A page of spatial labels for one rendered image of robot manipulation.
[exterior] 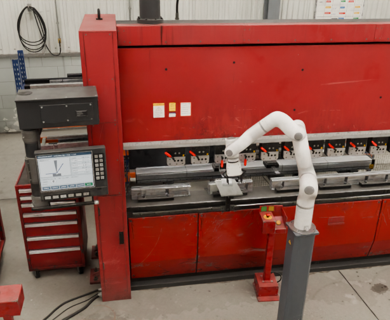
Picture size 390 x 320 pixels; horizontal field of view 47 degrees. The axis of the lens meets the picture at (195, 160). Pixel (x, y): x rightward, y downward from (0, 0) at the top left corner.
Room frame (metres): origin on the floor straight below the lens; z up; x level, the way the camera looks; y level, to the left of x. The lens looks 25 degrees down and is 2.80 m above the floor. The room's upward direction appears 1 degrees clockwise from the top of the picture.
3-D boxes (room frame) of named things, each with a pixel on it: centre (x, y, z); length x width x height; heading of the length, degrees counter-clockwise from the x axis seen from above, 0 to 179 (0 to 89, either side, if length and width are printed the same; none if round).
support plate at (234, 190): (3.34, -0.28, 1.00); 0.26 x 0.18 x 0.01; 10
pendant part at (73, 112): (2.82, 0.90, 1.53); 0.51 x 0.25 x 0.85; 105
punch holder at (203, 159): (3.44, -0.04, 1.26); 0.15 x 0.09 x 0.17; 100
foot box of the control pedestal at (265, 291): (3.22, -0.66, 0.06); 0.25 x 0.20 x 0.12; 5
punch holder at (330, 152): (3.65, -1.22, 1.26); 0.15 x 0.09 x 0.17; 100
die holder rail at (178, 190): (3.39, 0.28, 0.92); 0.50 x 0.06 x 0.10; 100
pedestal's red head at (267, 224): (3.25, -0.66, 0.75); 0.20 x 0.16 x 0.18; 95
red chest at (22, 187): (3.57, 1.28, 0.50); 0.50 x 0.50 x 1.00; 10
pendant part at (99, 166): (2.74, 0.83, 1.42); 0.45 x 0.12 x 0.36; 105
